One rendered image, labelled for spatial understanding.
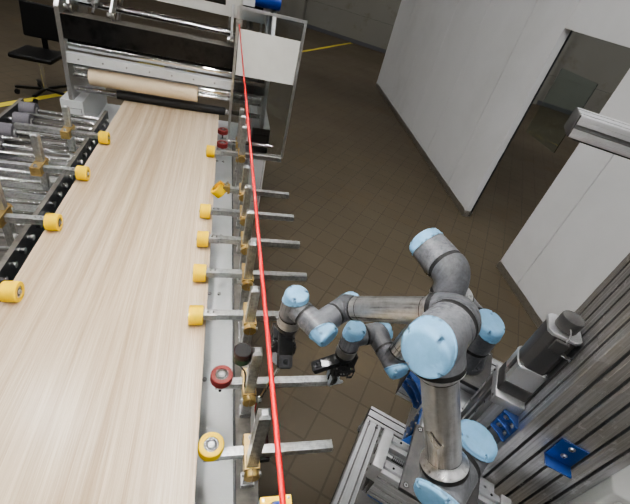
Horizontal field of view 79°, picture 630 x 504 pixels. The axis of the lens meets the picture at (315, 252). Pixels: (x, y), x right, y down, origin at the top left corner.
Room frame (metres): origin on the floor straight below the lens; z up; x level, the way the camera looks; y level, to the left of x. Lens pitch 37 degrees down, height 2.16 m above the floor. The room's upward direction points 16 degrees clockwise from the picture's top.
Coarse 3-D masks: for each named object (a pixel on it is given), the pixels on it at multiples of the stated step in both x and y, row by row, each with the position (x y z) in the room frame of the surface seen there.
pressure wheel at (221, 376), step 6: (216, 366) 0.83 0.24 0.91; (222, 366) 0.83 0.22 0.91; (216, 372) 0.80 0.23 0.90; (222, 372) 0.81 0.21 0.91; (228, 372) 0.81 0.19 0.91; (210, 378) 0.78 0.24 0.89; (216, 378) 0.78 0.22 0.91; (222, 378) 0.79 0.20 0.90; (228, 378) 0.79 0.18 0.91; (216, 384) 0.76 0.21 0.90; (222, 384) 0.77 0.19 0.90; (228, 384) 0.78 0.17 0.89
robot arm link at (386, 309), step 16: (336, 304) 0.84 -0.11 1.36; (352, 304) 0.83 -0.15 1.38; (368, 304) 0.81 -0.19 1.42; (384, 304) 0.79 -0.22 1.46; (400, 304) 0.76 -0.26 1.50; (416, 304) 0.74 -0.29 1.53; (432, 304) 0.71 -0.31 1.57; (464, 304) 0.67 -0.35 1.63; (352, 320) 0.83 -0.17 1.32; (368, 320) 0.79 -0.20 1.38; (384, 320) 0.77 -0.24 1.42; (400, 320) 0.74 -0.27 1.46; (480, 320) 0.65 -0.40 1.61
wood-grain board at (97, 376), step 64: (128, 128) 2.49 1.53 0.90; (192, 128) 2.78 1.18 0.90; (128, 192) 1.74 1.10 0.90; (192, 192) 1.91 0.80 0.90; (64, 256) 1.15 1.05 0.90; (128, 256) 1.26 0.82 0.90; (192, 256) 1.37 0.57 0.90; (0, 320) 0.77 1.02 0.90; (64, 320) 0.84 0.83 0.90; (128, 320) 0.92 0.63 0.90; (0, 384) 0.56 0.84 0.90; (64, 384) 0.61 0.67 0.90; (128, 384) 0.67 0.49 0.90; (192, 384) 0.73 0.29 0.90; (0, 448) 0.39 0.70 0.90; (64, 448) 0.44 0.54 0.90; (128, 448) 0.48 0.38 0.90; (192, 448) 0.53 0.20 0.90
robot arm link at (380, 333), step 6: (366, 324) 1.00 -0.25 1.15; (372, 324) 1.00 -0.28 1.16; (378, 324) 1.01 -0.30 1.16; (384, 324) 1.02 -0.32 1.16; (372, 330) 0.97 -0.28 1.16; (378, 330) 0.98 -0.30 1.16; (384, 330) 0.99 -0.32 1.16; (390, 330) 1.00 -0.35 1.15; (372, 336) 0.95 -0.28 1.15; (378, 336) 0.96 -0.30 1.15; (384, 336) 0.96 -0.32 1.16; (390, 336) 0.99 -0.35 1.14; (372, 342) 0.94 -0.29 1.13; (378, 342) 0.93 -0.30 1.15; (384, 342) 0.93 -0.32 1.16
